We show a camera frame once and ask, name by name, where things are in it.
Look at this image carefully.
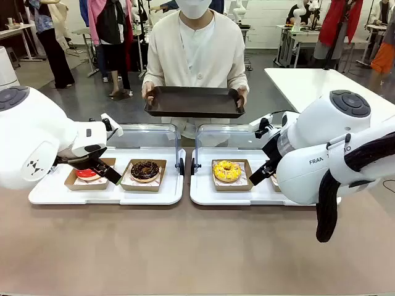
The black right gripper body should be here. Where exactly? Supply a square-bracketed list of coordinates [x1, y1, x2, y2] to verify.
[261, 131, 284, 165]

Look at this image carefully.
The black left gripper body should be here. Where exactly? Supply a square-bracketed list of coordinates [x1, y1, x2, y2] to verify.
[54, 144, 107, 169]

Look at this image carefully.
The red glazed donut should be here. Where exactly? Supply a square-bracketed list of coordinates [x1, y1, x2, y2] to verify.
[64, 157, 117, 191]
[75, 168, 102, 182]

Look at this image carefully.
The yellow sprinkled donut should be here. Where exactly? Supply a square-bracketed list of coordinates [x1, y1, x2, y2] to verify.
[212, 160, 242, 183]

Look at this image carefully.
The dark brown serving tray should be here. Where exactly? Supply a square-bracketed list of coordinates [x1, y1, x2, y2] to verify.
[144, 86, 246, 119]

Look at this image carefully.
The person's right forearm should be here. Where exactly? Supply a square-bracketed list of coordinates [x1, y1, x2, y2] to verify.
[142, 52, 166, 89]

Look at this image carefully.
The chocolate donut with nuts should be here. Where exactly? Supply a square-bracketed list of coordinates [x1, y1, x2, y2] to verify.
[130, 160, 161, 183]

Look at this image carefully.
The chocolate donut in box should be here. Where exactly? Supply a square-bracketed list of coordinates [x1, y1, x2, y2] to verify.
[119, 158, 167, 192]

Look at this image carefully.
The person's body in cream cardigan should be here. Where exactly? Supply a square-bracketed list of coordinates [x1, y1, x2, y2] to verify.
[142, 0, 250, 148]

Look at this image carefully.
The person's left hand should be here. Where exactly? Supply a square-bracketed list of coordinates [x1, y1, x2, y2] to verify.
[236, 86, 249, 109]

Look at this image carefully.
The person's right hand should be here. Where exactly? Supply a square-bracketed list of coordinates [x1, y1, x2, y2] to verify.
[141, 80, 157, 107]

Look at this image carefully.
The white display tray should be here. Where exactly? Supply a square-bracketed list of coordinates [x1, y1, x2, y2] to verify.
[28, 147, 186, 206]
[189, 148, 318, 207]

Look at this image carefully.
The clear plastic tray lid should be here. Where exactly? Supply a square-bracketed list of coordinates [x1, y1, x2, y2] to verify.
[190, 123, 280, 177]
[106, 123, 185, 177]

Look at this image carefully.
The white table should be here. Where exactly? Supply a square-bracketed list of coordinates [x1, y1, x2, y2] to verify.
[264, 67, 395, 113]

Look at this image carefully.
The bystander in black trousers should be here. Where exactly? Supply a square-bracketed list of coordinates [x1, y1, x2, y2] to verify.
[26, 0, 76, 89]

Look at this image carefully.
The white cylindrical air purifier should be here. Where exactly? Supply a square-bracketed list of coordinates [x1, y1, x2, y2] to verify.
[0, 45, 20, 91]

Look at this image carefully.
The bystander in pink jacket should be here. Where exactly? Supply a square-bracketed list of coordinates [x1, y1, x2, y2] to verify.
[87, 0, 134, 98]

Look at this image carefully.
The background desk with white legs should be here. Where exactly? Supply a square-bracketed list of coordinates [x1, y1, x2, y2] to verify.
[0, 22, 43, 62]

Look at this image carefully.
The bystander in orange shorts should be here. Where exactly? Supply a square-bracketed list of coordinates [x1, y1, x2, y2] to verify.
[369, 18, 395, 90]

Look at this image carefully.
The red hanging garment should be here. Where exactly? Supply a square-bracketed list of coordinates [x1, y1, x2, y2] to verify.
[318, 0, 364, 47]

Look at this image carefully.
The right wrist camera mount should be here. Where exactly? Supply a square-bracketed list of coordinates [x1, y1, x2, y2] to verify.
[248, 113, 275, 139]

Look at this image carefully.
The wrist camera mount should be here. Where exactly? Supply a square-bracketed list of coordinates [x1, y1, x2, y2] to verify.
[100, 113, 124, 139]
[248, 113, 275, 139]

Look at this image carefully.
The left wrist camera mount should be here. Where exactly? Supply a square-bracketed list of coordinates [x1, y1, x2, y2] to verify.
[100, 113, 124, 139]

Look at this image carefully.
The black braided cable bundle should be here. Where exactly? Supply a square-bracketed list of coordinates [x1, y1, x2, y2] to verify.
[315, 131, 395, 243]

